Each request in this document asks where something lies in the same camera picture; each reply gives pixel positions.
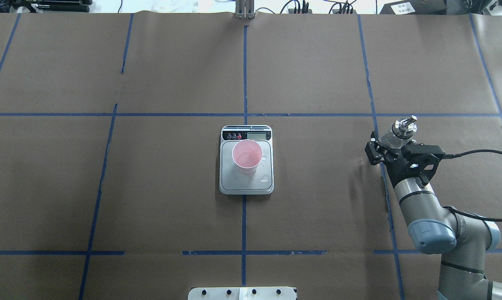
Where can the aluminium frame post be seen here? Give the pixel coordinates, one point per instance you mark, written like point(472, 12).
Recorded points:
point(245, 9)

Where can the glass sauce bottle steel cap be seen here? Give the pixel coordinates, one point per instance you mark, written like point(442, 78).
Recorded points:
point(400, 132)

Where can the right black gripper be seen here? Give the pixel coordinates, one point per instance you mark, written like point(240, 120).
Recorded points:
point(394, 171)

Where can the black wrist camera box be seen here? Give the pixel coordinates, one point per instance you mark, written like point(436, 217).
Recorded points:
point(413, 151)

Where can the pink paper cup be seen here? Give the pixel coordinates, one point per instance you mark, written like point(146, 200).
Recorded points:
point(246, 155)

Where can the silver digital kitchen scale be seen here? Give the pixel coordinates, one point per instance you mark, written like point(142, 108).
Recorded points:
point(234, 182)

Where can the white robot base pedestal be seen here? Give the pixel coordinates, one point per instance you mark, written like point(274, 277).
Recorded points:
point(243, 293)

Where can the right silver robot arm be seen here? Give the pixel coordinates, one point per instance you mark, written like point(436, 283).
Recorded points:
point(462, 239)

